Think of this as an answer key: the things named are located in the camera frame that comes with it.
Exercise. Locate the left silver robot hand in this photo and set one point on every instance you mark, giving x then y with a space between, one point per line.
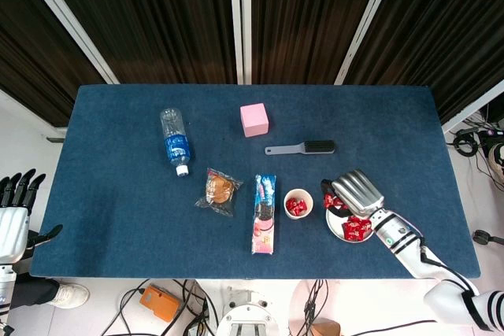
13 230

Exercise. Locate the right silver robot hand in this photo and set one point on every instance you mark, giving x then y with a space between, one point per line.
360 192

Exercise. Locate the red candy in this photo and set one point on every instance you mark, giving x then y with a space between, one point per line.
365 227
342 204
328 200
353 222
349 234
302 206
291 205

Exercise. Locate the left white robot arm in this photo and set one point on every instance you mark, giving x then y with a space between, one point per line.
6 285

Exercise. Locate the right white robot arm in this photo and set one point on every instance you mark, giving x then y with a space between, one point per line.
405 245

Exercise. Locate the white grey robot base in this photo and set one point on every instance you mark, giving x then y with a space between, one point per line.
246 316

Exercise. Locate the round metal plate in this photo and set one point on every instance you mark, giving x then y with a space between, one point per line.
335 222

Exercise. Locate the white paper cup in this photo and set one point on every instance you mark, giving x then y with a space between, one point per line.
298 193

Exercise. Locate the grey brush black bristles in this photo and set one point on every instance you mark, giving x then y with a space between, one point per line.
319 147

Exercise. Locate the black trouser leg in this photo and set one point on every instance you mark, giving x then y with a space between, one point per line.
35 290

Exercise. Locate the white sneaker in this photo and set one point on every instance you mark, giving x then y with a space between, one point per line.
71 296

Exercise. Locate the blue sandwich cookie box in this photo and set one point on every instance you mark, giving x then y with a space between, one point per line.
264 226

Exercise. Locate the blue velvet table cover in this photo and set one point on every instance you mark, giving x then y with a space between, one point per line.
118 214

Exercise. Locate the pink foam cube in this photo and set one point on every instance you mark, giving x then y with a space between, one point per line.
255 121

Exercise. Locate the black plastic gadget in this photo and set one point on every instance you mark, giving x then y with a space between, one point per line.
482 235

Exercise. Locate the brown wooden piece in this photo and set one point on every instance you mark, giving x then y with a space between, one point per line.
325 329

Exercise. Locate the bread in clear wrapper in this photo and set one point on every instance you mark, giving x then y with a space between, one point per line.
218 192

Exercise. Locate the white rounded object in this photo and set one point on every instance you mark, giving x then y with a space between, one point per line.
498 159

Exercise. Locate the orange box device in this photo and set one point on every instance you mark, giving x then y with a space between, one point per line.
159 304

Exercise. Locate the dark brown pleated curtain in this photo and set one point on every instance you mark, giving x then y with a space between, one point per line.
157 17
31 56
307 17
441 17

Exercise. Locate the clear water bottle blue label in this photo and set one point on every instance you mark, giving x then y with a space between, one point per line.
177 143

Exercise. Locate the white frame post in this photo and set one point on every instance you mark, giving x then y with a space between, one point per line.
235 21
368 17
67 17
472 108

